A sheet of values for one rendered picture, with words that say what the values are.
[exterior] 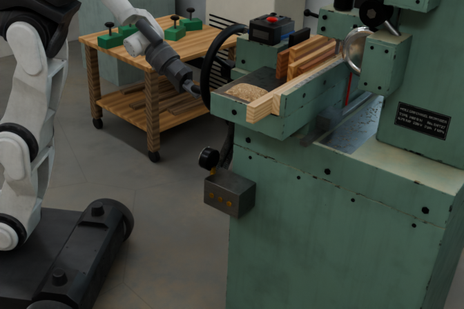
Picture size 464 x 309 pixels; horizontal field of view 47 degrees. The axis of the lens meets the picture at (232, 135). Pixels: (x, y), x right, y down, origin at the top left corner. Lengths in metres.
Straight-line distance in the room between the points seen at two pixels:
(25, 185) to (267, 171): 0.75
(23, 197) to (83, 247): 0.28
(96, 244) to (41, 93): 0.63
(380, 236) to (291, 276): 0.34
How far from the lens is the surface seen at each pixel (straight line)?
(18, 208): 1.83
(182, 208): 2.37
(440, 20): 1.20
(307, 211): 1.39
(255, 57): 1.46
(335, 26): 1.38
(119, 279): 2.06
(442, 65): 1.23
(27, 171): 1.68
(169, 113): 2.78
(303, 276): 1.53
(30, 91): 1.57
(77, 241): 1.95
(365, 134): 1.37
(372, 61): 1.17
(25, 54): 1.50
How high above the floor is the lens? 1.43
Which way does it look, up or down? 29 degrees down
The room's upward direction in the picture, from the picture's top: 3 degrees clockwise
